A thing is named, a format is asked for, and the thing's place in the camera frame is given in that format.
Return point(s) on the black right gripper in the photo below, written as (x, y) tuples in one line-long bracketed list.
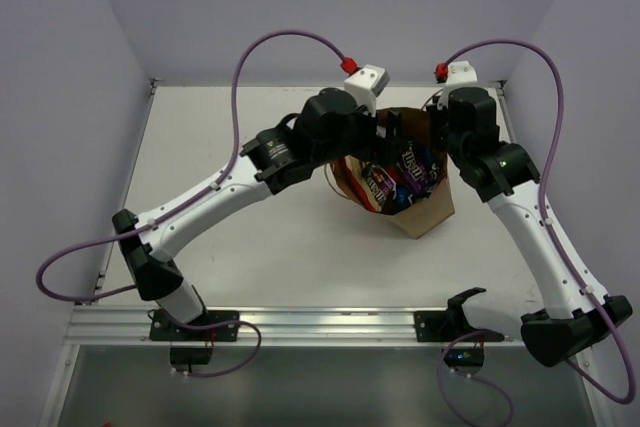
[(436, 116)]

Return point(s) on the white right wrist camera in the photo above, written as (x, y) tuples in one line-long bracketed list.
[(455, 75)]

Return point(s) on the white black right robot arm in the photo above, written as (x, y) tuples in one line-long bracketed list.
[(577, 311)]

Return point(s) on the brown m&m's packet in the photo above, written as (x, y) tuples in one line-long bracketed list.
[(418, 170), (379, 188)]

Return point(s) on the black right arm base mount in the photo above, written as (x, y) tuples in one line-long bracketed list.
[(447, 325)]

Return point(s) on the blue snack packet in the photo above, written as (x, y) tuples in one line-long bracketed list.
[(405, 197)]

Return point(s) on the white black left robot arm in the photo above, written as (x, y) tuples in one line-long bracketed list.
[(330, 126)]

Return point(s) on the aluminium front rail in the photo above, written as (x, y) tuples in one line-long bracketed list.
[(297, 327)]

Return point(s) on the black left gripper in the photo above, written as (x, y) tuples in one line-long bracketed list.
[(379, 136)]

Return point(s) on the brown paper bag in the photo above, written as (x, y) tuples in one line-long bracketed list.
[(429, 212)]

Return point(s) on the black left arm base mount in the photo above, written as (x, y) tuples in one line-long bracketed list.
[(193, 347)]

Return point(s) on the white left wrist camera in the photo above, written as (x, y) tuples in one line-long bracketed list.
[(366, 85)]

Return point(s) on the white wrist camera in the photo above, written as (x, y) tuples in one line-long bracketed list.
[(455, 75), (366, 85)]

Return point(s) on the brown M&M's packet front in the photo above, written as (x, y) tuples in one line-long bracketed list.
[(379, 188)]

